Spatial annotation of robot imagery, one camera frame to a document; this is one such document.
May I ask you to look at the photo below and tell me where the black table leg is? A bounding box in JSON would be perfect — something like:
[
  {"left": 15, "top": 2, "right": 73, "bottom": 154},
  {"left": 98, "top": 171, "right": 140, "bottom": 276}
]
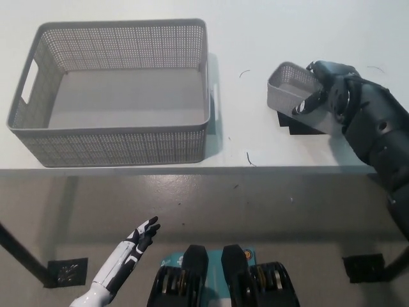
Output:
[{"left": 0, "top": 220, "right": 54, "bottom": 288}]

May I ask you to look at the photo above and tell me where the small grey perforated basket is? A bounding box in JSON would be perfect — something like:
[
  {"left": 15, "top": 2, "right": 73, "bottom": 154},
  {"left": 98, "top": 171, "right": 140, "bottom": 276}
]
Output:
[{"left": 266, "top": 61, "right": 344, "bottom": 135}]

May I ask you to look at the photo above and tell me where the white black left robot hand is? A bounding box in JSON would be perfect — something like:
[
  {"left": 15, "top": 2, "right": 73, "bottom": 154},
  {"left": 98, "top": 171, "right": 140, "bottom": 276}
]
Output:
[{"left": 91, "top": 216, "right": 161, "bottom": 294}]

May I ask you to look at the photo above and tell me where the black floor tape patch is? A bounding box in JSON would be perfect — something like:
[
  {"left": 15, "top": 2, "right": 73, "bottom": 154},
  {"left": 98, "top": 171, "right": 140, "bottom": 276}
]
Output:
[
  {"left": 341, "top": 254, "right": 389, "bottom": 284},
  {"left": 47, "top": 256, "right": 89, "bottom": 288}
]

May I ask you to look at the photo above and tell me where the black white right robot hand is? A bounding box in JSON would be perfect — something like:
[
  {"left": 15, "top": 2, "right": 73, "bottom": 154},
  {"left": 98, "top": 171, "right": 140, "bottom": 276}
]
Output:
[{"left": 292, "top": 59, "right": 405, "bottom": 134}]

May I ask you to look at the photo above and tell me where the black tape patch on tabletop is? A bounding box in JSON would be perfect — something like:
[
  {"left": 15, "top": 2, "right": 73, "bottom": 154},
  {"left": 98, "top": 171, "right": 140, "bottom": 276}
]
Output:
[{"left": 276, "top": 110, "right": 324, "bottom": 137}]

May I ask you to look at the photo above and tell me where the large grey perforated basket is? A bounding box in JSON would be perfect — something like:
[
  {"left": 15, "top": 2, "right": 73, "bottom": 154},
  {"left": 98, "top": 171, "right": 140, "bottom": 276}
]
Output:
[{"left": 5, "top": 18, "right": 220, "bottom": 169}]

